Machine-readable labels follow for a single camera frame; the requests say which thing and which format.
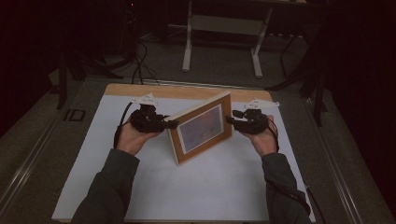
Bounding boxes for right hand-held gripper cable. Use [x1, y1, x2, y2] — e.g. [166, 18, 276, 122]
[266, 117, 328, 224]

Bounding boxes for wooden picture frame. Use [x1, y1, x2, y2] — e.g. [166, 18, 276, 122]
[163, 91, 233, 167]

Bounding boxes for black metal stand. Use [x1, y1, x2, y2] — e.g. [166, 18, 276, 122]
[265, 32, 330, 127]
[55, 50, 124, 110]

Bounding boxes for person's left hand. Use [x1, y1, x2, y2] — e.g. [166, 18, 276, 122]
[116, 121, 163, 156]

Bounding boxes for black floor cables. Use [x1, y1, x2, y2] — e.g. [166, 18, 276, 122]
[131, 39, 161, 86]

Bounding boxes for hand-held gripper cable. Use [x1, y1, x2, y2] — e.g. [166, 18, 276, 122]
[266, 117, 328, 224]
[113, 102, 134, 149]

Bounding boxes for person's right hand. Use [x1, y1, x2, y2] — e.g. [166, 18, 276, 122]
[241, 115, 278, 158]

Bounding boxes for white metal desk frame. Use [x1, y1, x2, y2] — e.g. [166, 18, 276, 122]
[167, 0, 309, 78]

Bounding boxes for left hand-held gripper cable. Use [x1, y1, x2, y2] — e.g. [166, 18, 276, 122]
[113, 102, 134, 149]

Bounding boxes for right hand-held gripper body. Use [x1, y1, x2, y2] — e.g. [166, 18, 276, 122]
[237, 98, 280, 135]

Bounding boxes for metal floor rail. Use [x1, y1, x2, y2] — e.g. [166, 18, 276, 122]
[0, 105, 68, 213]
[303, 97, 365, 224]

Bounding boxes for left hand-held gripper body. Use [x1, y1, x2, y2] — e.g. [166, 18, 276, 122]
[129, 92, 171, 134]

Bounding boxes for white table sheet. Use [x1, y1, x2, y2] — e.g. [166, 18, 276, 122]
[50, 94, 317, 222]

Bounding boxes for dark floor socket plate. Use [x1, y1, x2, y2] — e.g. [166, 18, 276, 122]
[63, 108, 87, 122]

